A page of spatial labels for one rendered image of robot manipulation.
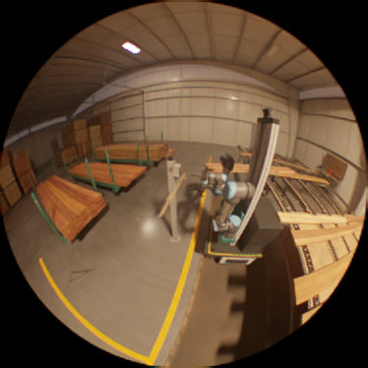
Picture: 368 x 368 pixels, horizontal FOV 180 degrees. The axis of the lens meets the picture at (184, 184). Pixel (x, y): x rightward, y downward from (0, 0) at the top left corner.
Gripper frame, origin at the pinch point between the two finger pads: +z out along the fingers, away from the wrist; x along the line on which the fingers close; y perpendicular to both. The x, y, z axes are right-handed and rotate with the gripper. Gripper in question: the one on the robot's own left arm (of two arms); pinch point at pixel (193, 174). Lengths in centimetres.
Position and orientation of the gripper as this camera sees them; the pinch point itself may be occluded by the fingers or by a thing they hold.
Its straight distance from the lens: 112.1
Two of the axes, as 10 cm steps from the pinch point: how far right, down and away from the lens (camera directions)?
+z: -9.7, -1.4, 2.1
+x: -2.5, 5.4, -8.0
